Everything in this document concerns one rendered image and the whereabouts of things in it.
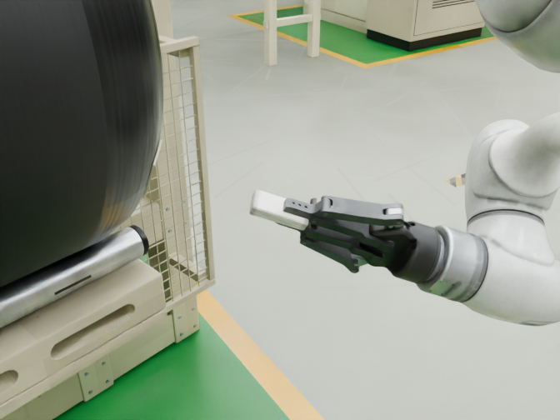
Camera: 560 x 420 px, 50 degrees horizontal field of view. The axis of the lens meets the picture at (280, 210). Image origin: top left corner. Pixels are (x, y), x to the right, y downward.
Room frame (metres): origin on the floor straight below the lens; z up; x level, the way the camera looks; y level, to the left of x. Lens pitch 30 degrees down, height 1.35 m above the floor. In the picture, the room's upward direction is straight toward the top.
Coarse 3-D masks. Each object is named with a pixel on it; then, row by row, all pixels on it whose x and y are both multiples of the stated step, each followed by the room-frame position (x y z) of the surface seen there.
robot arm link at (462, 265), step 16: (448, 240) 0.61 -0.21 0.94; (464, 240) 0.62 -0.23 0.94; (480, 240) 0.63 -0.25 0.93; (448, 256) 0.59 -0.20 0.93; (464, 256) 0.60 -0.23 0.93; (480, 256) 0.60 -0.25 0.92; (432, 272) 0.60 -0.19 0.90; (448, 272) 0.58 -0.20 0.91; (464, 272) 0.59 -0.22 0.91; (480, 272) 0.59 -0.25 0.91; (432, 288) 0.59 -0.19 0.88; (448, 288) 0.59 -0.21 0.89; (464, 288) 0.58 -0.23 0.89
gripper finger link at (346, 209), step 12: (324, 204) 0.60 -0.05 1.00; (336, 204) 0.61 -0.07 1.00; (348, 204) 0.61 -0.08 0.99; (360, 204) 0.61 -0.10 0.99; (372, 204) 0.61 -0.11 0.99; (384, 204) 0.61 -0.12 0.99; (396, 204) 0.61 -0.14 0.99; (324, 216) 0.60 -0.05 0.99; (336, 216) 0.60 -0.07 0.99; (348, 216) 0.59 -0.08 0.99; (360, 216) 0.59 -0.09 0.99; (372, 216) 0.60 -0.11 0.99; (384, 216) 0.60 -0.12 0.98; (396, 216) 0.59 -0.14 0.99
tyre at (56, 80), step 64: (0, 0) 0.47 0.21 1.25; (64, 0) 0.50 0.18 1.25; (128, 0) 0.55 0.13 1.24; (0, 64) 0.45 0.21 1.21; (64, 64) 0.49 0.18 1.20; (128, 64) 0.53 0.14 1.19; (0, 128) 0.44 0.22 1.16; (64, 128) 0.48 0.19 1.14; (128, 128) 0.53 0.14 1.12; (0, 192) 0.44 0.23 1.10; (64, 192) 0.48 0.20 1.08; (128, 192) 0.55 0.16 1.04; (0, 256) 0.45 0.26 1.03; (64, 256) 0.56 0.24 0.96
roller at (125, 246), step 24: (120, 240) 0.64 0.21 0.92; (144, 240) 0.66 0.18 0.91; (72, 264) 0.59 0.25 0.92; (96, 264) 0.61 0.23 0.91; (120, 264) 0.63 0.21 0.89; (0, 288) 0.54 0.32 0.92; (24, 288) 0.55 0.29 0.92; (48, 288) 0.56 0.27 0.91; (72, 288) 0.58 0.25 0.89; (0, 312) 0.52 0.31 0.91; (24, 312) 0.53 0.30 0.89
